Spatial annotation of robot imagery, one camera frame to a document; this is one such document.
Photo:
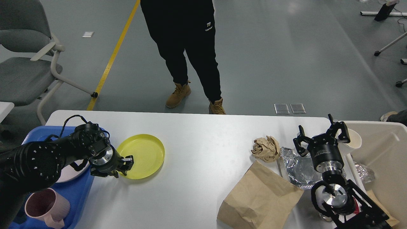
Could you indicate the foil piece in bin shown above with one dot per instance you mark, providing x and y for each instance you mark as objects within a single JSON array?
[{"x": 365, "y": 173}]

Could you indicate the crumpled brown paper ball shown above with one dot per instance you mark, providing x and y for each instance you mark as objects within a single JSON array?
[{"x": 266, "y": 149}]

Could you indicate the yellow plate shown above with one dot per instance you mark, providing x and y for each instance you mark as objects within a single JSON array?
[{"x": 148, "y": 153}]

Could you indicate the grey office chair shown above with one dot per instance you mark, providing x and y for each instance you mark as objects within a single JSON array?
[{"x": 25, "y": 28}]

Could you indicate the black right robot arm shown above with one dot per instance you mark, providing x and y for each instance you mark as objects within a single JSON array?
[{"x": 336, "y": 197}]

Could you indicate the person in black trousers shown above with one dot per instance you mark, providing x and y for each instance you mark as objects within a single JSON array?
[{"x": 185, "y": 29}]

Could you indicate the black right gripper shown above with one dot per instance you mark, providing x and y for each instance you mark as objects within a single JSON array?
[{"x": 324, "y": 151}]

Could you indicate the pink plate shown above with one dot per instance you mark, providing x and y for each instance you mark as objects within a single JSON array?
[{"x": 69, "y": 173}]

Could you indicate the white chair base with casters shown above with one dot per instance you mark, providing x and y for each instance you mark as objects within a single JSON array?
[{"x": 377, "y": 53}]

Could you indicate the brown paper bag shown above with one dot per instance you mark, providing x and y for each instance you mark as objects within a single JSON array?
[{"x": 261, "y": 199}]

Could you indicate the white paper cup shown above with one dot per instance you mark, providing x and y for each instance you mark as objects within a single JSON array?
[{"x": 355, "y": 139}]

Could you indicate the blue plastic tray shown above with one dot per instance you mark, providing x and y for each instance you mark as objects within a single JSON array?
[{"x": 75, "y": 191}]

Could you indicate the crumpled aluminium foil tray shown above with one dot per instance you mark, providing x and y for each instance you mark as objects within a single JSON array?
[{"x": 296, "y": 169}]

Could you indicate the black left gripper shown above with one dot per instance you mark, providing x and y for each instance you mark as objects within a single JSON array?
[{"x": 110, "y": 163}]

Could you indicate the white stand with black bag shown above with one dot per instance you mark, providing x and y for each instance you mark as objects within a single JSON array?
[{"x": 386, "y": 11}]

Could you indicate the metal floor socket plate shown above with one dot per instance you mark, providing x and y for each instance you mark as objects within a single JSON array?
[
  {"x": 297, "y": 108},
  {"x": 281, "y": 108}
]

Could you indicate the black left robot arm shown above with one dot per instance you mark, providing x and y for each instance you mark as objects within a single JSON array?
[{"x": 35, "y": 166}]

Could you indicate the crushed red soda can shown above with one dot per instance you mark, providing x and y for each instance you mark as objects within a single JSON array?
[{"x": 325, "y": 218}]

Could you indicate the beige plastic bin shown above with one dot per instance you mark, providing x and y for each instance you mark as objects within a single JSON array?
[{"x": 384, "y": 150}]

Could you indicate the pink mug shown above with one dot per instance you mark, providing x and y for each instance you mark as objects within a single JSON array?
[{"x": 48, "y": 206}]

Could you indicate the brown paper in bin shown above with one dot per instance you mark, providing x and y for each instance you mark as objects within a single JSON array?
[{"x": 392, "y": 221}]

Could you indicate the shoe at right edge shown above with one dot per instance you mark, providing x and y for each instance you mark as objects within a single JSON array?
[{"x": 395, "y": 117}]

